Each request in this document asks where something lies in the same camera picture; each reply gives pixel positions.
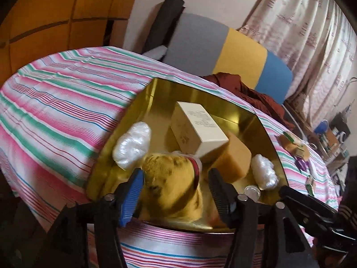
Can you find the yellow sponge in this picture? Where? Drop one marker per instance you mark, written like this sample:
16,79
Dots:
231,159

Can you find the small cream box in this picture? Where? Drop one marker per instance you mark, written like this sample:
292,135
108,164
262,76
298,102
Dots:
301,150

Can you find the clear plastic wad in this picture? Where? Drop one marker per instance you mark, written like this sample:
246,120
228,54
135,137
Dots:
131,145
263,171

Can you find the patterned curtain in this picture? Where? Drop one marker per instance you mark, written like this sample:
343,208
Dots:
306,33

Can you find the purple snack packet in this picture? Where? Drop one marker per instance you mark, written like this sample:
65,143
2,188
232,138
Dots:
302,163

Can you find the gold tin box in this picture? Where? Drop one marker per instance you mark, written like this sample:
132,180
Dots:
242,117

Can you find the white foam wrap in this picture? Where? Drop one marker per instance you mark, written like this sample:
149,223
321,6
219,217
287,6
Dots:
156,52

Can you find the small clear round lid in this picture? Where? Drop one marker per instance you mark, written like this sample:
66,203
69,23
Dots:
252,191

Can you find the white carton box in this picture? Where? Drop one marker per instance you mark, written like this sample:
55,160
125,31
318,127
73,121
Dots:
200,128

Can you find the grey yellow blue chair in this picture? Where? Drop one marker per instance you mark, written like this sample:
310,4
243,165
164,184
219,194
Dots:
195,42

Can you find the striped tablecloth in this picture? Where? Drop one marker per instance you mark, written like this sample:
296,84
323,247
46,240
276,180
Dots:
69,103

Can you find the white round device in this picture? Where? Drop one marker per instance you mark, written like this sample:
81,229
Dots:
343,136

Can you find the black rolled mat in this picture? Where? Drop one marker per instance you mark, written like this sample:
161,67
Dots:
164,22

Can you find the wooden wardrobe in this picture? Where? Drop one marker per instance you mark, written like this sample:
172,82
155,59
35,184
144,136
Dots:
55,5

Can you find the red-brown jacket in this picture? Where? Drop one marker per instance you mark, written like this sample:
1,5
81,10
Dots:
251,95

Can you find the yellow plush toy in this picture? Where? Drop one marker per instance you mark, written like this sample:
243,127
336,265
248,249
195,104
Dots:
170,184

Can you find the blue round object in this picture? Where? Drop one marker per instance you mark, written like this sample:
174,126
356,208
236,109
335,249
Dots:
322,126

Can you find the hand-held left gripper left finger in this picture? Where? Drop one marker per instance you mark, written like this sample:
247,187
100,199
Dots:
132,199

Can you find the cardboard box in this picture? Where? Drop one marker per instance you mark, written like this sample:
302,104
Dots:
299,100

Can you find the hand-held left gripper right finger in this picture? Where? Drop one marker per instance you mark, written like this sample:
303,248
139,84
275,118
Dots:
221,199

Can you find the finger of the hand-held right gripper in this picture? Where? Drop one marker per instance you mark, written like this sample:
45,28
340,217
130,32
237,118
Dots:
306,203
329,236

